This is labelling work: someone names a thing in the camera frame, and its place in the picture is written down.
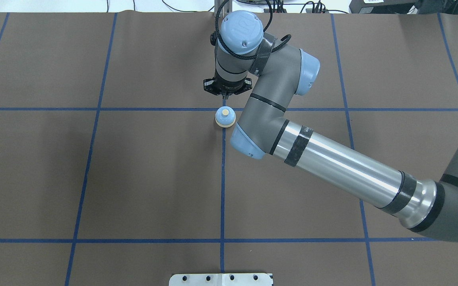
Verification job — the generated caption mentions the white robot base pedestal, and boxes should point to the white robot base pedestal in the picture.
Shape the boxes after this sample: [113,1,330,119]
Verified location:
[169,273,274,286]

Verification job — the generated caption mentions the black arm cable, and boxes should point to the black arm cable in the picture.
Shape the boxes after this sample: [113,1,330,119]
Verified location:
[210,0,292,61]

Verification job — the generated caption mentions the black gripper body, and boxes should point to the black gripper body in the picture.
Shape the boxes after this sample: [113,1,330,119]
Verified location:
[213,77,245,96]

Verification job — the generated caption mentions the aluminium vertical post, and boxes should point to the aluminium vertical post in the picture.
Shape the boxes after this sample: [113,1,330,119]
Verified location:
[214,0,234,19]

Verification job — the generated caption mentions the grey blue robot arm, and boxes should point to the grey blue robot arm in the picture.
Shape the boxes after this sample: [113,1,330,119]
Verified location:
[203,7,458,242]

